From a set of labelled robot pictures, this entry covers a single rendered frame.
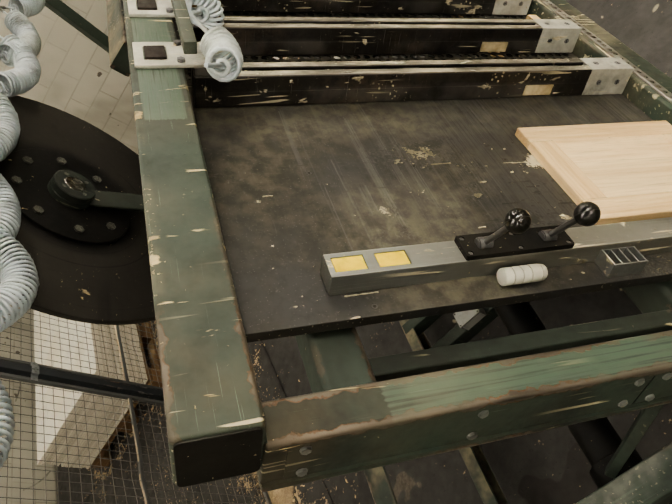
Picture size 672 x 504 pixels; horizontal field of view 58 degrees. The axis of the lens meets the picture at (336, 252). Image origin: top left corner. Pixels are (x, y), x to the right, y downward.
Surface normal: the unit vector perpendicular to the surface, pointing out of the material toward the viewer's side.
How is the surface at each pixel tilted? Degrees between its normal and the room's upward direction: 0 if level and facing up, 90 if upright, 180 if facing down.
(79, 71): 90
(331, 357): 57
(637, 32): 0
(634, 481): 0
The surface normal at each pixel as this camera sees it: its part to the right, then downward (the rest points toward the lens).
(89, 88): 0.38, 0.55
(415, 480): -0.73, -0.31
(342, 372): 0.12, -0.73
